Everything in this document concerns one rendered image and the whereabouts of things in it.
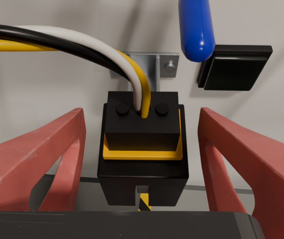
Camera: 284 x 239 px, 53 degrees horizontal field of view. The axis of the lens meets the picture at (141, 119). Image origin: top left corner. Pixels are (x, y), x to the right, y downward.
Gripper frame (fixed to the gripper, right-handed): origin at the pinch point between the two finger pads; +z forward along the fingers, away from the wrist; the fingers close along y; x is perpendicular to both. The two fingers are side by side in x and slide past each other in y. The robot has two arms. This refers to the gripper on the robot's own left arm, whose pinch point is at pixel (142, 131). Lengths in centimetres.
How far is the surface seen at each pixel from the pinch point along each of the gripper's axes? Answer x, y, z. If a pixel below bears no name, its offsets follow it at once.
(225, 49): -0.7, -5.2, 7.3
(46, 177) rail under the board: 23.2, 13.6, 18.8
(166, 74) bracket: 1.7, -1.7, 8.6
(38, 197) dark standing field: 95, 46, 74
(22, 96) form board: 4.7, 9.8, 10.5
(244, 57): -0.3, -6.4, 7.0
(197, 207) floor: 110, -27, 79
